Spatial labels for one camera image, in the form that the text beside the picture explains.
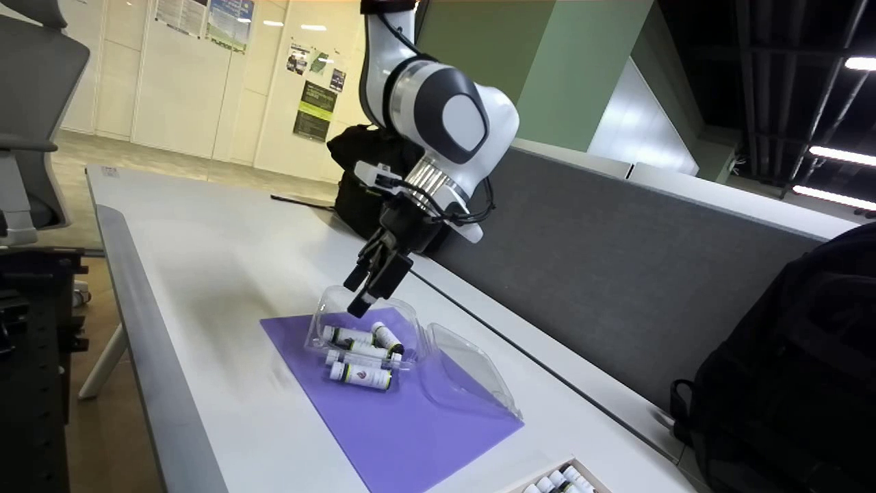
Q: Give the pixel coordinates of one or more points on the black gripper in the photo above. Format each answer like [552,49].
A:
[408,229]

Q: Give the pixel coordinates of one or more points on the small white bottle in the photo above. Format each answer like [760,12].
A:
[345,361]
[576,477]
[386,339]
[361,377]
[535,488]
[370,353]
[345,335]

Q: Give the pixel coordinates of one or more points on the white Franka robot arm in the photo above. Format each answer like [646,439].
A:
[456,110]

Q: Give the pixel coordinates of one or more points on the white pieces on tray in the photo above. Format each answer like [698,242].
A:
[554,480]

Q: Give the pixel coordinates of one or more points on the wooden tray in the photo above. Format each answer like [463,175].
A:
[600,483]

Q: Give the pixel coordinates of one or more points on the pile of small white pieces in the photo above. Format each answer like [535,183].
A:
[475,374]

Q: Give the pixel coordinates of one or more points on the purple mat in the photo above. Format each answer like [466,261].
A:
[412,439]

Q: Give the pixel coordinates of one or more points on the grey desk divider panel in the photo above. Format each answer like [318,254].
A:
[619,265]

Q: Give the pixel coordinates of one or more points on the white table leg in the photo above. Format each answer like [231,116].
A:
[103,366]

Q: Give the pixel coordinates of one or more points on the black equipment cart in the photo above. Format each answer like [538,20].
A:
[36,366]

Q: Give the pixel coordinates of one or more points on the grey office chair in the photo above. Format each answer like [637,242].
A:
[36,84]

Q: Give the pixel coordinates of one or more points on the black backpack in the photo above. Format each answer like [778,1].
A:
[804,385]

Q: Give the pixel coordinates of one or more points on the fluorescent ceiling light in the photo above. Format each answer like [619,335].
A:
[845,154]
[836,199]

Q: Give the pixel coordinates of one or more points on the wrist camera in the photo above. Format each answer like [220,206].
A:
[377,176]

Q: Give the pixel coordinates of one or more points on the green black wall poster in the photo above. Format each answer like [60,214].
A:
[315,110]

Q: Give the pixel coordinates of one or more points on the blue white wall poster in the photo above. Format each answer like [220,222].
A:
[231,17]

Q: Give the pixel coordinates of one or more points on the pale wall poster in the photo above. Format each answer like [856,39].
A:
[179,16]

